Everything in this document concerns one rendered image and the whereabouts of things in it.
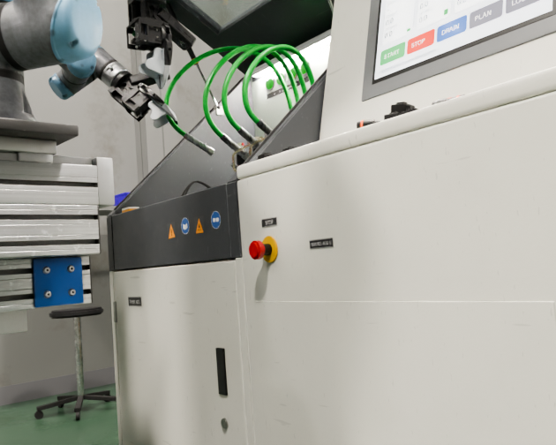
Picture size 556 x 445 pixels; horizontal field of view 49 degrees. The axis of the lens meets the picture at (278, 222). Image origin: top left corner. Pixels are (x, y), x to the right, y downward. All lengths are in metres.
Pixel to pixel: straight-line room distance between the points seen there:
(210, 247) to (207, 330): 0.19
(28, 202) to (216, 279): 0.44
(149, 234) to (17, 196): 0.58
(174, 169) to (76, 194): 0.84
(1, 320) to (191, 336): 0.44
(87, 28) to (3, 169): 0.28
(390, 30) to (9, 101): 0.77
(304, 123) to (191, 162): 0.67
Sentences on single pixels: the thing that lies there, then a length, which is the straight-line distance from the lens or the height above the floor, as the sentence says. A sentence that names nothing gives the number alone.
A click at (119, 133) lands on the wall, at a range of 5.00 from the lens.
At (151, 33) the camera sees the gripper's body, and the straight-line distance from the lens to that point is 1.51.
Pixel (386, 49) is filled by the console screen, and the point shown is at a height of 1.20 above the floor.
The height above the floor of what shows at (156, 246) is 0.84.
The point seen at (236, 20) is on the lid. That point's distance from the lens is 2.09.
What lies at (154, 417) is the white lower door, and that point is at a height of 0.40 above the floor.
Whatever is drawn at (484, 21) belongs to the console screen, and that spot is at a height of 1.18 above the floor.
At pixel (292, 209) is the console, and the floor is 0.87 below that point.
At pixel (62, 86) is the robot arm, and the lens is 1.85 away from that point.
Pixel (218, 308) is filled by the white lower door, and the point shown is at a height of 0.68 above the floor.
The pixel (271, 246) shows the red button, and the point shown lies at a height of 0.80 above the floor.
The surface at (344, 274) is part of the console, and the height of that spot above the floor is 0.74.
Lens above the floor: 0.77
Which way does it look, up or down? 4 degrees up
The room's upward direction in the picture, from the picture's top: 4 degrees counter-clockwise
